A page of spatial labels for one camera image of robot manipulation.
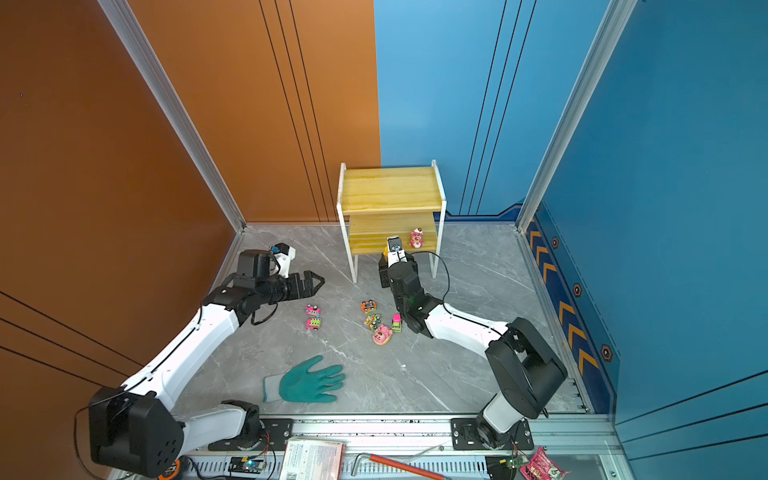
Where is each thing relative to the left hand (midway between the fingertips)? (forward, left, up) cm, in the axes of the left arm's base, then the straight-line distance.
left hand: (312, 279), depth 82 cm
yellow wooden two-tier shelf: (+15, -17, +15) cm, 27 cm away
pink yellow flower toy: (+6, -20, +5) cm, 22 cm away
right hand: (+7, -21, +3) cm, 23 cm away
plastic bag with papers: (-40, -4, -14) cm, 42 cm away
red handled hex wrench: (-40, -23, -18) cm, 50 cm away
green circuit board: (-41, +12, -20) cm, 47 cm away
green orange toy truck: (-5, -16, -16) cm, 23 cm away
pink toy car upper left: (-1, +3, -16) cm, 17 cm away
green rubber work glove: (-23, +2, -16) cm, 28 cm away
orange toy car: (+1, -15, -15) cm, 21 cm away
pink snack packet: (-40, -57, -16) cm, 72 cm away
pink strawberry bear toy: (+14, -30, +2) cm, 33 cm away
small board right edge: (-40, -49, -19) cm, 66 cm away
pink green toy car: (-6, +2, -15) cm, 16 cm away
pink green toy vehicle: (-4, -24, -16) cm, 29 cm away
